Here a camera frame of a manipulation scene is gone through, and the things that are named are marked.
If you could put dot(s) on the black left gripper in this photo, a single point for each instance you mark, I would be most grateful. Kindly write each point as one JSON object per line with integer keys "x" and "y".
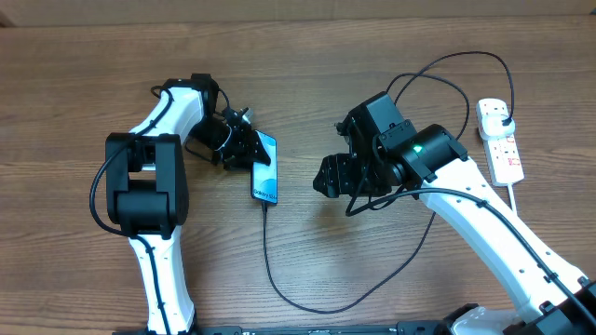
{"x": 245, "y": 149}

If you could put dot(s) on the white power strip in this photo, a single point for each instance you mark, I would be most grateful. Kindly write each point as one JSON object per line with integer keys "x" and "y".
{"x": 502, "y": 155}

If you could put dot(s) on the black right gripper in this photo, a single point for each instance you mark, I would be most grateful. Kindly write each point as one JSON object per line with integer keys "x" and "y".
{"x": 341, "y": 174}

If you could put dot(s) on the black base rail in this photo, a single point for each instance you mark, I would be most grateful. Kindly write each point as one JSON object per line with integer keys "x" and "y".
{"x": 425, "y": 327}

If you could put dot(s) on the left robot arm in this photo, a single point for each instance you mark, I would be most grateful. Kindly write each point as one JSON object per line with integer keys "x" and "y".
{"x": 147, "y": 192}

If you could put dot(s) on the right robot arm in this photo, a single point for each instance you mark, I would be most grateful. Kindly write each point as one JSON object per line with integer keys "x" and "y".
{"x": 388, "y": 159}

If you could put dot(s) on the Galaxy S24+ smartphone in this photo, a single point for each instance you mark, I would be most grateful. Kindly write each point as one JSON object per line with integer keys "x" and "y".
{"x": 264, "y": 177}

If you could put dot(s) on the white charger plug adapter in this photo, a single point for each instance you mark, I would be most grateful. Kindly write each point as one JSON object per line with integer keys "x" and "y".
{"x": 493, "y": 127}

